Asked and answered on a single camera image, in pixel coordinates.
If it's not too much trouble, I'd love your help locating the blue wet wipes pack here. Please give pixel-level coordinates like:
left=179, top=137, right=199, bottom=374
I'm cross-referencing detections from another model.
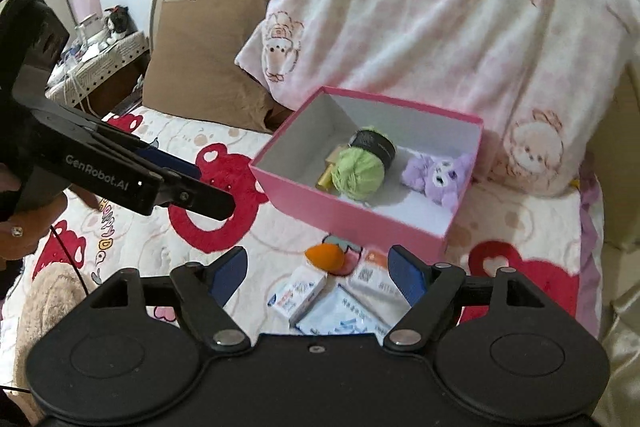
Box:
left=295, top=284, right=401, bottom=338

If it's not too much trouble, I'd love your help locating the orange makeup sponge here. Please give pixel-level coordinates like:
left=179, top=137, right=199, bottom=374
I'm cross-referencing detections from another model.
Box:
left=306, top=243, right=351, bottom=275

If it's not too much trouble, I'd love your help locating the golden satin cloth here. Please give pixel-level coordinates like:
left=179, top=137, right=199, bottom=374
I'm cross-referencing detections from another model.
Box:
left=600, top=242, right=640, bottom=388

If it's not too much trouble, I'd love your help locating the black and white plush cat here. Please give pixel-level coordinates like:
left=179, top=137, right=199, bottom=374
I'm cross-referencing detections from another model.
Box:
left=97, top=4, right=138, bottom=50

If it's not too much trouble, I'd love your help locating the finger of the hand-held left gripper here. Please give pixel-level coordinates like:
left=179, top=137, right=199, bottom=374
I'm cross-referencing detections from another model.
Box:
left=97, top=123, right=203, bottom=184
left=150, top=167, right=237, bottom=221

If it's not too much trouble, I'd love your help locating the printed bear blanket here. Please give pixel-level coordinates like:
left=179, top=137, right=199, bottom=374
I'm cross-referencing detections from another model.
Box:
left=0, top=104, right=606, bottom=358

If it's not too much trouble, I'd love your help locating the small white carton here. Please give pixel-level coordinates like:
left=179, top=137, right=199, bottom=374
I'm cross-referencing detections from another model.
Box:
left=266, top=266, right=328, bottom=327

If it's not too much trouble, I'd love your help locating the clear plastic case orange label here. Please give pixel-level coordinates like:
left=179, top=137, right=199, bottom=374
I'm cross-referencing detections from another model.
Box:
left=350, top=249, right=401, bottom=303

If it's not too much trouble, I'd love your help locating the nightstand with lace cover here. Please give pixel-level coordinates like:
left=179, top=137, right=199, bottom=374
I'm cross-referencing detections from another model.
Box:
left=45, top=32, right=151, bottom=115

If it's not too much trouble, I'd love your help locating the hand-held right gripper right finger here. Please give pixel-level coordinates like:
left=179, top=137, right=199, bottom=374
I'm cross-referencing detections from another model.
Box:
left=382, top=244, right=547, bottom=350

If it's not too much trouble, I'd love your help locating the pink cardboard box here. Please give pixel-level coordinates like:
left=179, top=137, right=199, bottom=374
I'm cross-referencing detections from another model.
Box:
left=248, top=86, right=485, bottom=258

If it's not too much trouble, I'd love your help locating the pink printed pillow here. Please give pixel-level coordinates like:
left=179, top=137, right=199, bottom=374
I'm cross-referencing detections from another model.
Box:
left=235, top=0, right=636, bottom=198

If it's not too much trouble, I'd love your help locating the person's left hand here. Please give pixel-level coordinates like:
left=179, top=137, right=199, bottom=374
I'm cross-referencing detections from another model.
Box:
left=0, top=166, right=69, bottom=260

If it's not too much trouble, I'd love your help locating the beige bottle with gold cap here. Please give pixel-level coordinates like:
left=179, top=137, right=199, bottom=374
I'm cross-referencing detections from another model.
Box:
left=315, top=147, right=351, bottom=190

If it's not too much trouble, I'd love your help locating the green yarn ball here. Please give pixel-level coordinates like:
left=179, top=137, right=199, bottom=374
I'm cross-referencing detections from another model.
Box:
left=331, top=125, right=397, bottom=202

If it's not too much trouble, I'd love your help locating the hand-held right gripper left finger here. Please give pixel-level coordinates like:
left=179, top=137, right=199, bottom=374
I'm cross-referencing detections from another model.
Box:
left=90, top=246, right=253, bottom=353

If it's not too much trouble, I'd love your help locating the beige fluffy blanket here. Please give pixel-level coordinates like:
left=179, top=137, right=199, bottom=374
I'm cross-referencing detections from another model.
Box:
left=15, top=264, right=101, bottom=388

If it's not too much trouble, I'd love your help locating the purple plush toy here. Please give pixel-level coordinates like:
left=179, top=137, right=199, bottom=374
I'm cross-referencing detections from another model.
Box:
left=401, top=152, right=473, bottom=208

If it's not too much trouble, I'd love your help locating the brown pillow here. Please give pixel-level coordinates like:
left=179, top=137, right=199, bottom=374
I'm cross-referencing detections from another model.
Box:
left=142, top=0, right=296, bottom=132

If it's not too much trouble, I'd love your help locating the black cable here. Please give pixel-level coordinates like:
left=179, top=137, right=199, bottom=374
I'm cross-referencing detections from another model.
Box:
left=49, top=226, right=93, bottom=300

